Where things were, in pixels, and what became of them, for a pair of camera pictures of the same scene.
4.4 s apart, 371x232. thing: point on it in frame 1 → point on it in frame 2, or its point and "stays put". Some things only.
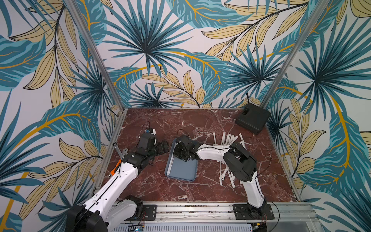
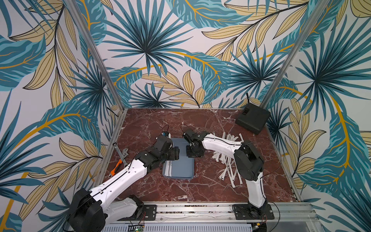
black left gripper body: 151,152 → 164,157
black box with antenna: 252,118 stays put
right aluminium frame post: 295,54 stays put
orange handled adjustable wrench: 124,153 stays put
